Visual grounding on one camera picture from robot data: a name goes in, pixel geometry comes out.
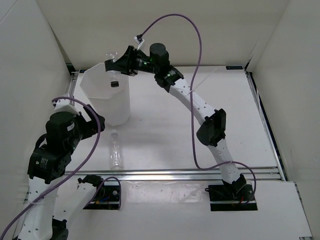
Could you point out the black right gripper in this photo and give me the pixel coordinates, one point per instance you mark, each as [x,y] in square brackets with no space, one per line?
[127,64]

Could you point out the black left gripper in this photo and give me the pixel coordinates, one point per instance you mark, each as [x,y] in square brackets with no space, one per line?
[92,127]

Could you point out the black label plastic bottle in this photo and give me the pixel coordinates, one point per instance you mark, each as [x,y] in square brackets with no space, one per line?
[113,75]

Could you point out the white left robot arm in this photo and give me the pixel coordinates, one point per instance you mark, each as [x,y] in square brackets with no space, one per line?
[46,173]

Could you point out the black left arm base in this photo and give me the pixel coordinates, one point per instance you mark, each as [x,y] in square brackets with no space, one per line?
[108,195]

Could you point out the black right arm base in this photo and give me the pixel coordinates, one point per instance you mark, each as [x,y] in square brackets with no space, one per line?
[222,200]

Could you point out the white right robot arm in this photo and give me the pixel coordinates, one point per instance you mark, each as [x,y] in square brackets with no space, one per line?
[211,132]

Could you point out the white octagonal bin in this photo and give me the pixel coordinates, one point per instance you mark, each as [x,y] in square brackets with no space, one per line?
[109,94]

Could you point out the clear unlabeled plastic bottle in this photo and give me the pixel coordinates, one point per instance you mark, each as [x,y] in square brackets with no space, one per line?
[115,151]

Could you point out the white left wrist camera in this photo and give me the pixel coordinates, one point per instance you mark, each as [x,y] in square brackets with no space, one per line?
[65,105]

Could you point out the aluminium frame rail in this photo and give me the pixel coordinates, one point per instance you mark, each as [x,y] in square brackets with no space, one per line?
[263,224]

